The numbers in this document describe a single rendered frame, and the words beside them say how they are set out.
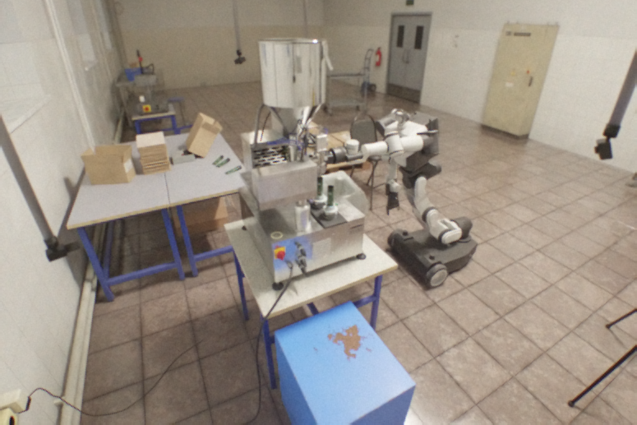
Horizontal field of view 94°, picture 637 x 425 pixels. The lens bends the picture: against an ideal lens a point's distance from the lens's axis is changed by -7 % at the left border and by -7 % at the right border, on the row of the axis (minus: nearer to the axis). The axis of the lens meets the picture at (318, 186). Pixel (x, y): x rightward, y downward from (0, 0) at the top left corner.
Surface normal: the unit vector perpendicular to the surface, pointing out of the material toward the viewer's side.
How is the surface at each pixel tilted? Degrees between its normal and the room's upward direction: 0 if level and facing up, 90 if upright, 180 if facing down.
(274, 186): 90
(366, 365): 0
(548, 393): 0
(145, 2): 90
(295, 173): 90
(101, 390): 0
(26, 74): 90
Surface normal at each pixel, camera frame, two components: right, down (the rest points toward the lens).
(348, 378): 0.00, -0.89
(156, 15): 0.45, 0.41
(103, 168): 0.12, 0.46
